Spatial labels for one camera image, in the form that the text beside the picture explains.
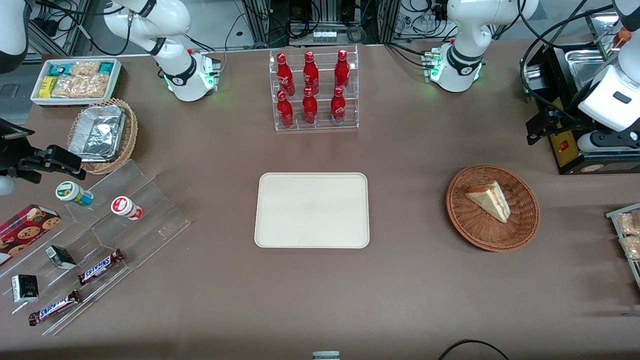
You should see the black table cable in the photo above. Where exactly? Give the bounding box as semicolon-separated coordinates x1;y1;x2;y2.
438;339;510;360

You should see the aluminium foil container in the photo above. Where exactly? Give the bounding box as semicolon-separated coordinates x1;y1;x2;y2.
68;104;127;163

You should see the clear acrylic stepped shelf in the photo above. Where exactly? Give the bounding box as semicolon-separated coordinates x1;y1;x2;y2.
0;159;192;337

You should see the white rectangular snack bin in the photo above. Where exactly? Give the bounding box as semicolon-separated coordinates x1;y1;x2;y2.
30;58;123;107

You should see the small black chocolate box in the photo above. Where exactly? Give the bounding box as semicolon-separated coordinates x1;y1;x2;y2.
11;274;40;304
45;245;77;271

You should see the red plaid cookie box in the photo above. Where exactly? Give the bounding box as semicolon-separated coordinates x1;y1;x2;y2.
0;203;62;267

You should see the clear pastry packet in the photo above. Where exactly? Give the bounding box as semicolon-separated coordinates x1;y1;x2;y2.
615;211;640;236
620;235;640;261

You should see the red cola bottle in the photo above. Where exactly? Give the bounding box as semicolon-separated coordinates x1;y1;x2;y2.
276;90;295;129
334;49;351;92
276;53;296;97
302;87;319;125
330;86;347;125
303;51;320;96

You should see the cream plastic tray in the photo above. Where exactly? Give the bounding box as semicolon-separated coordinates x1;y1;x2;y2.
254;172;370;249

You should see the light tan wicker basket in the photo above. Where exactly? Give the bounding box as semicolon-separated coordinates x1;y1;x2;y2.
67;97;139;175

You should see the triangular sandwich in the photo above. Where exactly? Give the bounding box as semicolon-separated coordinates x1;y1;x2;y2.
465;180;512;224

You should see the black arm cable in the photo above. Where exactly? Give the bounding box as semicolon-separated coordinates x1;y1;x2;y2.
518;0;619;126

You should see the black metal countertop appliance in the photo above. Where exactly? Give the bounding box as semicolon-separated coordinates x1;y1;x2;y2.
520;10;640;176

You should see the brown Snickers bar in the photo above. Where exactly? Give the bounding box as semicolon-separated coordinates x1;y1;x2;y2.
28;289;83;327
78;248;125;286

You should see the green lidded yoghurt cup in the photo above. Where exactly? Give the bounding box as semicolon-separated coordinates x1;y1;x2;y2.
55;181;95;208

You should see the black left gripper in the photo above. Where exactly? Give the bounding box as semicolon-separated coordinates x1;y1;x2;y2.
526;107;594;146

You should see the clear cracker packet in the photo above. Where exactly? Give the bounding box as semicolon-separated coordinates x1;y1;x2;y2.
51;73;110;99
70;60;102;77

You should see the clear acrylic bottle rack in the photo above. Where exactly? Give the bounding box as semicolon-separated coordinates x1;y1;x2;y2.
268;45;360;132

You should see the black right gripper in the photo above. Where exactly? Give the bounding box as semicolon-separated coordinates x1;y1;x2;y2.
0;118;87;184

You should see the yellow snack packet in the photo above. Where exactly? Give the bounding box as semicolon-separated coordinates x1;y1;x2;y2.
38;75;59;99

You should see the metal tray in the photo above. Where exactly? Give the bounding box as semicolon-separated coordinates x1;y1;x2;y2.
605;202;640;290

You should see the red lidded yoghurt cup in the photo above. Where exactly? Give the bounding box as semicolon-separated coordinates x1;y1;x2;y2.
110;196;145;221

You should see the brown round wicker basket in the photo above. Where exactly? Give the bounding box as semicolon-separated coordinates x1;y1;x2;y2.
446;164;541;253

